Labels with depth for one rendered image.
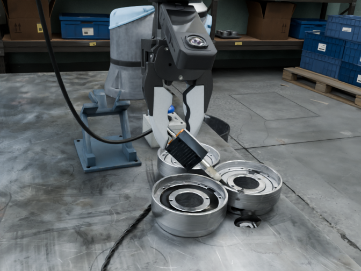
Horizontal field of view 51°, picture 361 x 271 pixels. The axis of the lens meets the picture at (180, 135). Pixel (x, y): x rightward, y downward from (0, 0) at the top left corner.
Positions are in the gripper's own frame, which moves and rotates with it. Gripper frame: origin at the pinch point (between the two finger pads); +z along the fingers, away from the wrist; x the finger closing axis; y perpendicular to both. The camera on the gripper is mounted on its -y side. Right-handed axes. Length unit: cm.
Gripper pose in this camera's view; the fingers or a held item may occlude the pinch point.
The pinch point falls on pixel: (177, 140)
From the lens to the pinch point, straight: 53.4
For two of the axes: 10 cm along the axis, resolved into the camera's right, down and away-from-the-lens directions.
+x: -9.5, 0.7, -3.2
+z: -0.2, 9.6, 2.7
